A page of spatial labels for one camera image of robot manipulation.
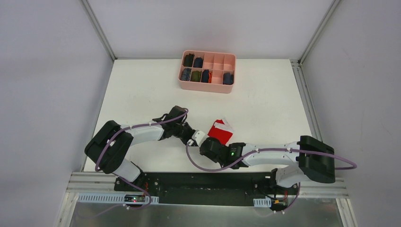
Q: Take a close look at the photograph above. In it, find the red underwear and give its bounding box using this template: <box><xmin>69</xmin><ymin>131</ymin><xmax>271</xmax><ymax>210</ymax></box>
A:
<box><xmin>207</xmin><ymin>118</ymin><xmax>234</xmax><ymax>145</ymax></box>

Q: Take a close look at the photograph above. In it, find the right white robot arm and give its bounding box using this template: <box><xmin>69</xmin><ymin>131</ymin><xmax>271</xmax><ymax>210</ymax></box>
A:
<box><xmin>196</xmin><ymin>135</ymin><xmax>336</xmax><ymax>194</ymax></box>

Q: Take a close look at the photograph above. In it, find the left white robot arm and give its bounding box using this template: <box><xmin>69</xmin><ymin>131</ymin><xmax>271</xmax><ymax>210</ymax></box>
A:
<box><xmin>84</xmin><ymin>105</ymin><xmax>205</xmax><ymax>191</ymax></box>

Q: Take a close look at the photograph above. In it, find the blue striped rolled underwear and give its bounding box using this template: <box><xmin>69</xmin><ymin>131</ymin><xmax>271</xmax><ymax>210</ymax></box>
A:
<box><xmin>179</xmin><ymin>68</ymin><xmax>192</xmax><ymax>81</ymax></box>

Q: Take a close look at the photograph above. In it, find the olive green rolled underwear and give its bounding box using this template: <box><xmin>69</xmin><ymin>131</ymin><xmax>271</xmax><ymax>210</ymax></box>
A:
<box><xmin>190</xmin><ymin>70</ymin><xmax>202</xmax><ymax>82</ymax></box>

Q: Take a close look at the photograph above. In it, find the blue orange rolled underwear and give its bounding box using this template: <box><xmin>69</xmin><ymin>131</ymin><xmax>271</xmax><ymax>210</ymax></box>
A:
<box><xmin>201</xmin><ymin>69</ymin><xmax>212</xmax><ymax>83</ymax></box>

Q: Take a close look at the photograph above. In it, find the navy rolled underwear top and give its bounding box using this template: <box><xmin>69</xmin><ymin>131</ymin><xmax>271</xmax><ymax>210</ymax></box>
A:
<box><xmin>193</xmin><ymin>57</ymin><xmax>203</xmax><ymax>68</ymax></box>

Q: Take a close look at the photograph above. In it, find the dark blue rolled underwear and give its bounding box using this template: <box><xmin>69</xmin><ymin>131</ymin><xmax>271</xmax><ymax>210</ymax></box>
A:
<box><xmin>222</xmin><ymin>72</ymin><xmax>234</xmax><ymax>85</ymax></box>

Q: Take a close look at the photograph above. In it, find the black rolled underwear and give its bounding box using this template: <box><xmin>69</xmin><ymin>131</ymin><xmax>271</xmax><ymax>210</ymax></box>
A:
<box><xmin>183</xmin><ymin>53</ymin><xmax>195</xmax><ymax>67</ymax></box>

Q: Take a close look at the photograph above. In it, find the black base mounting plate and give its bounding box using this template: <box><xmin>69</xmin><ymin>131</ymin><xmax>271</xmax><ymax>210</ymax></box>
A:
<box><xmin>133</xmin><ymin>172</ymin><xmax>298</xmax><ymax>207</ymax></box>

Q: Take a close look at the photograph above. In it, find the pink compartment organizer box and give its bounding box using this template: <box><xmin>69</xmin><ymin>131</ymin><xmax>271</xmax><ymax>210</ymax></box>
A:
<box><xmin>178</xmin><ymin>50</ymin><xmax>236</xmax><ymax>94</ymax></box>

